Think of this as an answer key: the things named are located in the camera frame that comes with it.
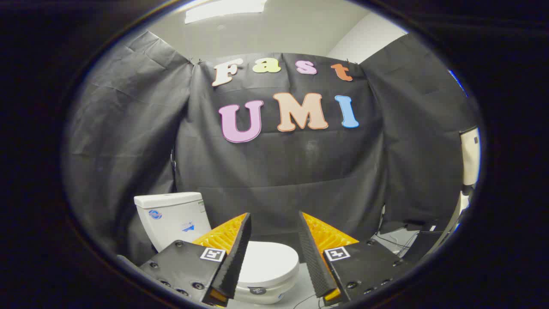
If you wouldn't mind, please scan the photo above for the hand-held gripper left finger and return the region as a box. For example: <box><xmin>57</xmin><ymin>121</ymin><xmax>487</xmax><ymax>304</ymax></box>
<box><xmin>138</xmin><ymin>212</ymin><xmax>252</xmax><ymax>308</ymax></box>

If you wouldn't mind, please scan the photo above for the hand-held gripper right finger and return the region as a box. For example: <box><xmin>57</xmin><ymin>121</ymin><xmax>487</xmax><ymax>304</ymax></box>
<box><xmin>298</xmin><ymin>211</ymin><xmax>414</xmax><ymax>306</ymax></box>

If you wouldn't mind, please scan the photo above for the white toilet lid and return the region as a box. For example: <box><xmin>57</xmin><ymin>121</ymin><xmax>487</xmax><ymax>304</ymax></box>
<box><xmin>238</xmin><ymin>241</ymin><xmax>300</xmax><ymax>288</ymax></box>

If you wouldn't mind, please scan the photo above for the white toilet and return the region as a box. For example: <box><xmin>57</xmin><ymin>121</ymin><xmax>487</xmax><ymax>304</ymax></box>
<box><xmin>134</xmin><ymin>192</ymin><xmax>300</xmax><ymax>305</ymax></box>

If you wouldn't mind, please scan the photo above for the black backdrop cloth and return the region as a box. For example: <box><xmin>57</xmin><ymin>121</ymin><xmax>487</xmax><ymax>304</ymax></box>
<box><xmin>64</xmin><ymin>30</ymin><xmax>477</xmax><ymax>267</ymax></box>

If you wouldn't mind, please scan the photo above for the thin black floor cable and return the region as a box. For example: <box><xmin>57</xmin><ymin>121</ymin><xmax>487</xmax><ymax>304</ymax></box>
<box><xmin>293</xmin><ymin>294</ymin><xmax>327</xmax><ymax>309</ymax></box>

